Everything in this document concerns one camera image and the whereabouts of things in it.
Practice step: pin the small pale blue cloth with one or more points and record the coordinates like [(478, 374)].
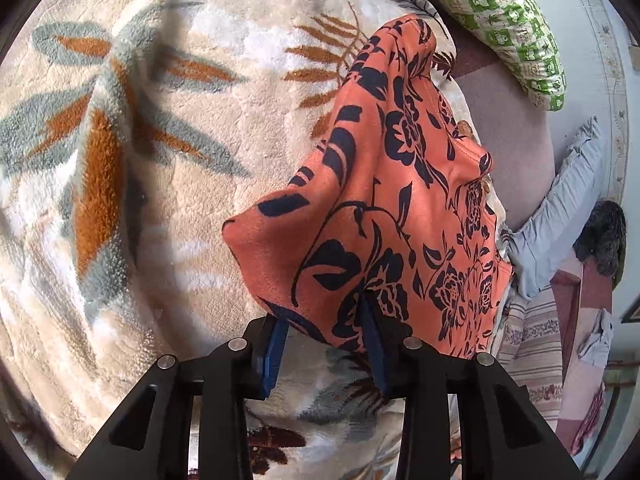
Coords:
[(597, 340)]

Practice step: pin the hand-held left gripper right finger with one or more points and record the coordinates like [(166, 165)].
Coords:
[(375, 355)]

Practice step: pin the dark furry item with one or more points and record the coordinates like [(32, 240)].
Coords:
[(602, 240)]

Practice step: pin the striped floral bed sheet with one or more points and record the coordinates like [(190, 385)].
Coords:
[(532, 350)]

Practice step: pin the leaf print fleece blanket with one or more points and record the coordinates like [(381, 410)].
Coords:
[(150, 160)]

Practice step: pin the orange floral shirt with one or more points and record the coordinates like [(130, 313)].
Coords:
[(400, 200)]

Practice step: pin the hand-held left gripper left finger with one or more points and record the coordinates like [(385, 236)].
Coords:
[(272, 360)]

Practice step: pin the grey folded cloth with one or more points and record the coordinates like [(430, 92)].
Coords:
[(555, 225)]

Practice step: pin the green patterned pillow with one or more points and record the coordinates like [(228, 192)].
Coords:
[(505, 25)]

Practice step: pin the pink patchwork quilt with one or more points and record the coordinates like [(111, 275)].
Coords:
[(575, 385)]

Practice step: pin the mauve bed sheet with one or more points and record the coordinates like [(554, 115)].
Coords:
[(505, 130)]

